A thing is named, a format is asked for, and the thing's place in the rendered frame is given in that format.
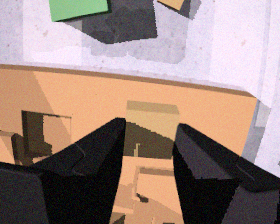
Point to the light green block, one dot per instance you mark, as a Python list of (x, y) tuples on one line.
[(64, 10)]

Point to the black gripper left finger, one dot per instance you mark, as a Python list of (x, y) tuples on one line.
[(75, 186)]

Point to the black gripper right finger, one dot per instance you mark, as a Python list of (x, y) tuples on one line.
[(216, 186)]

